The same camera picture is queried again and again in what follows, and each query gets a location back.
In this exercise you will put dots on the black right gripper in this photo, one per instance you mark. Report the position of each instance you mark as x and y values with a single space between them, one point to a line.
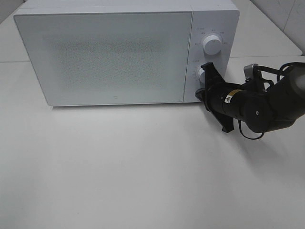
224 100

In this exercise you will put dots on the white microwave knob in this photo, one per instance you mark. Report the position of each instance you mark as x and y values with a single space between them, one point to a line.
201 75
212 44

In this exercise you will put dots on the white microwave door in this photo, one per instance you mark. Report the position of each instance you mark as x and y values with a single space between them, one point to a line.
95 59

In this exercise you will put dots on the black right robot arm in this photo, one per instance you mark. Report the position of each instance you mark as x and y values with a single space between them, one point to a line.
270 99

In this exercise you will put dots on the white microwave oven body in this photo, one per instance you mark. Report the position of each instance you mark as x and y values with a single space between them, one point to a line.
208 16

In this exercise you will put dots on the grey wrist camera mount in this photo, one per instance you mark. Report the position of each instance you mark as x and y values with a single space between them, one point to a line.
250 72

